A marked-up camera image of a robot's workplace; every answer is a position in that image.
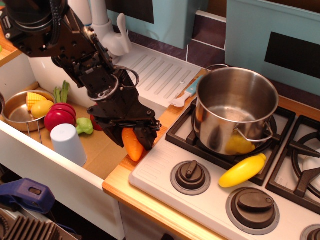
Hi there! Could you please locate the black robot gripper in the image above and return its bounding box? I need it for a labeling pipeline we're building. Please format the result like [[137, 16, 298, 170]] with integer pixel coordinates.
[[87, 72, 161, 151]]

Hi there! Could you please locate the small orange toy carrot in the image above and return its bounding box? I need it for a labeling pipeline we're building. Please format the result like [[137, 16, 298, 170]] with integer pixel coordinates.
[[122, 128, 144, 162]]

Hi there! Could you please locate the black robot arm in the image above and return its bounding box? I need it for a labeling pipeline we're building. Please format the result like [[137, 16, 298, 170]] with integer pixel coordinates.
[[0, 0, 161, 150]]

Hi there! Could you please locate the large steel cooking pot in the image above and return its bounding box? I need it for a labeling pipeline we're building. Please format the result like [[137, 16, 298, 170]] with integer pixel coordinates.
[[193, 65, 279, 156]]

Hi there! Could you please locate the red toy pepper half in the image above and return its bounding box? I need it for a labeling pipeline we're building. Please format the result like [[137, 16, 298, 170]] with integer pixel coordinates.
[[90, 115, 103, 131]]

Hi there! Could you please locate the brown cardboard sheet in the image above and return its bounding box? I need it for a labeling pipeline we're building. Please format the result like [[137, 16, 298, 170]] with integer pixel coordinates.
[[29, 103, 133, 180]]

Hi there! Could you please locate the green toy broccoli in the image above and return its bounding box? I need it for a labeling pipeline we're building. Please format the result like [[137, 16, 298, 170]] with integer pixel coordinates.
[[76, 117, 94, 135]]

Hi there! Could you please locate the left black burner grate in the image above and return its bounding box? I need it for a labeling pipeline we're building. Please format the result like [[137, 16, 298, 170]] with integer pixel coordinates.
[[165, 100, 296, 186]]

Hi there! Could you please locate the black burner grate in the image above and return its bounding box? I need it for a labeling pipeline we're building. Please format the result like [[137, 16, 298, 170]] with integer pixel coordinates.
[[266, 115, 320, 214], [165, 100, 296, 186]]

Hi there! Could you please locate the white blue toy can opener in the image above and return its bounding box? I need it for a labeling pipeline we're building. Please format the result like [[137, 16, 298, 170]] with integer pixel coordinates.
[[168, 75, 203, 108]]

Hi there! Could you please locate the light blue plastic cup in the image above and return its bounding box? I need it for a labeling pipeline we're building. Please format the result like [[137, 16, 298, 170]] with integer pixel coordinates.
[[50, 123, 87, 167]]

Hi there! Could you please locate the red toy radish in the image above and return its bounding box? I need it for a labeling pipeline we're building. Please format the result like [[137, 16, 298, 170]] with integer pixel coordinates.
[[44, 80, 76, 132]]

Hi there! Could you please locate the left black stove knob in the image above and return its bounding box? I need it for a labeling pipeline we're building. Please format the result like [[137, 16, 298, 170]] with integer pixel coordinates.
[[170, 160, 211, 196]]

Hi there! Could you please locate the black stove knob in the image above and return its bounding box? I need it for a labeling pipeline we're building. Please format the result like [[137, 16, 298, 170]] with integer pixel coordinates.
[[225, 187, 280, 236], [300, 224, 320, 240], [170, 160, 211, 196]]

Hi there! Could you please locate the white toy sink basin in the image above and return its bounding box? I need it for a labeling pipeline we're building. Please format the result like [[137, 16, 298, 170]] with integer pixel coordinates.
[[0, 42, 203, 240]]

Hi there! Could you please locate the grey toy faucet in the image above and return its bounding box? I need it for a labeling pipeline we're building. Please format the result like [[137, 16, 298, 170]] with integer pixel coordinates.
[[90, 0, 132, 64]]

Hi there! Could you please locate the yellow toy lemon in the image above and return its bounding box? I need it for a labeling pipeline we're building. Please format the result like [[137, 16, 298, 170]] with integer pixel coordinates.
[[31, 100, 54, 119]]

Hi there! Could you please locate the yellow toy corn piece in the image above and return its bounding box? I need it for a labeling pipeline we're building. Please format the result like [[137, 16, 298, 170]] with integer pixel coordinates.
[[26, 92, 47, 111]]

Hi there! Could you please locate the steel bowl on stand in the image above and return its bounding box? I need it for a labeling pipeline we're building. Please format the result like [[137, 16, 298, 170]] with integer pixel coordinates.
[[2, 90, 56, 142]]

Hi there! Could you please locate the blue clamp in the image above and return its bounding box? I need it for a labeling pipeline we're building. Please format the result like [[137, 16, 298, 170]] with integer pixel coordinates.
[[0, 178, 56, 214]]

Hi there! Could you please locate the yellow toy banana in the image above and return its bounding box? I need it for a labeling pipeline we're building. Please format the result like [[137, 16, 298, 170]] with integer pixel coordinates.
[[218, 153, 267, 188]]

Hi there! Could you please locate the white soap bottle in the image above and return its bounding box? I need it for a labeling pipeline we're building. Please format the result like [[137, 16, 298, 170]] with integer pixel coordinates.
[[68, 0, 93, 26]]

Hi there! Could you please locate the grey toy stove top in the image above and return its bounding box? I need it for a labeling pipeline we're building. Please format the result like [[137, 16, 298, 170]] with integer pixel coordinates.
[[128, 96, 320, 240]]

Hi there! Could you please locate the middle black stove knob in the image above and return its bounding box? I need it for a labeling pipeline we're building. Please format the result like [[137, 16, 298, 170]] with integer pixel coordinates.
[[225, 187, 280, 236]]

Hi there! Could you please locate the right black burner grate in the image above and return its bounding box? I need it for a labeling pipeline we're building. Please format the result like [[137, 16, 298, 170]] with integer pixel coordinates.
[[266, 115, 320, 214]]

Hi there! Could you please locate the right black stove knob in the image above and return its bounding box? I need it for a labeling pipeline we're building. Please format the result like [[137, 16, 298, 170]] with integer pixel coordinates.
[[300, 224, 320, 240]]

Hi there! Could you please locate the black metal camera mount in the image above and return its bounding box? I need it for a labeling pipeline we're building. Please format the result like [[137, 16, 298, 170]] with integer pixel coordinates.
[[0, 209, 76, 240]]

